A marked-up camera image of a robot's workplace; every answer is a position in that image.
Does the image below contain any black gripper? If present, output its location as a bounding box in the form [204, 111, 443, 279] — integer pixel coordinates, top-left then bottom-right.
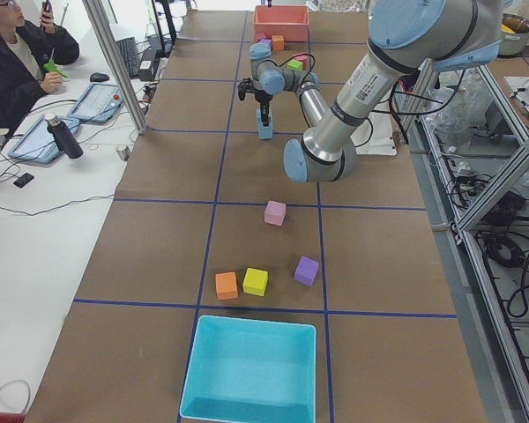
[238, 78, 273, 125]

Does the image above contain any light blue foam block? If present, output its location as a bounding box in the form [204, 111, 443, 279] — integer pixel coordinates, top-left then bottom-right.
[256, 108, 272, 130]
[257, 125, 273, 140]

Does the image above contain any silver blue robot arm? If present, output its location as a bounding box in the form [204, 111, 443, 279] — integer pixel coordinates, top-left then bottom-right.
[237, 1, 510, 182]

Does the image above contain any green foam block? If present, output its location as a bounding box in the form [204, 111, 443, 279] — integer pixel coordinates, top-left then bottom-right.
[286, 59, 304, 71]

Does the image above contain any purple foam block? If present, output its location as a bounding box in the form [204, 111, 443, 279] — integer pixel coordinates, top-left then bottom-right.
[259, 39, 272, 49]
[294, 256, 319, 286]

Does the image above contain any orange foam block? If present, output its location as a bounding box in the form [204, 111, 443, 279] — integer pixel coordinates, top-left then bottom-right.
[215, 271, 239, 301]
[271, 34, 285, 51]

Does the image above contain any pink plastic bin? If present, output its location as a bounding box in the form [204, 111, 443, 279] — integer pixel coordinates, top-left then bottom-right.
[253, 5, 309, 42]

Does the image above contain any white paper sheet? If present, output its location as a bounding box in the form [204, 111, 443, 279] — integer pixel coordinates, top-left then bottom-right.
[351, 114, 397, 156]

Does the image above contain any black keyboard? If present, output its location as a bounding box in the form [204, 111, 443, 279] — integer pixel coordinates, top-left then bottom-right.
[115, 37, 139, 78]

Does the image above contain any small silver tape roll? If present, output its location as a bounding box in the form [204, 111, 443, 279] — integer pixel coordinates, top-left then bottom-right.
[115, 145, 130, 161]

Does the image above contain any blue teach pendant tablet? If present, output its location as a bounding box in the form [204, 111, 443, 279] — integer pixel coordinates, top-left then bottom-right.
[8, 114, 84, 164]
[67, 83, 123, 123]

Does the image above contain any black computer mouse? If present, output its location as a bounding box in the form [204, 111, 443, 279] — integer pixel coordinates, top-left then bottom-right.
[89, 72, 110, 83]

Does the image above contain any yellow-green foam block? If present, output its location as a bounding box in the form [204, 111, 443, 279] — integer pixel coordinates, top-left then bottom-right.
[242, 268, 268, 296]

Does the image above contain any black water bottle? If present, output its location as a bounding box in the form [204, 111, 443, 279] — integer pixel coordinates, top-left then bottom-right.
[44, 112, 84, 160]

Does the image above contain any black phone in hand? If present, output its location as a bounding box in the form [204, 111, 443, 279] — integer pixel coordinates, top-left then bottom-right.
[41, 0, 52, 13]

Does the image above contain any seated person in black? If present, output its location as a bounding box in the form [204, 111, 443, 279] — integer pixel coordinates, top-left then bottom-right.
[0, 1, 80, 137]

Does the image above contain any black smartphone on table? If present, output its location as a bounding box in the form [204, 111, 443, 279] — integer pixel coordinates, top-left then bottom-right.
[13, 173, 34, 188]

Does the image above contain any turquoise plastic bin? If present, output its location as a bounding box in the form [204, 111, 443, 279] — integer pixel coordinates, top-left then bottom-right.
[179, 315, 317, 422]

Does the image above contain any aluminium frame post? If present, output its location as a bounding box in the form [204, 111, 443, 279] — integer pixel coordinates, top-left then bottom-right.
[83, 0, 147, 135]

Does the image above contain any aluminium frame rack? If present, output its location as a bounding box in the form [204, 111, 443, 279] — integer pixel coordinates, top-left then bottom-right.
[405, 49, 529, 422]

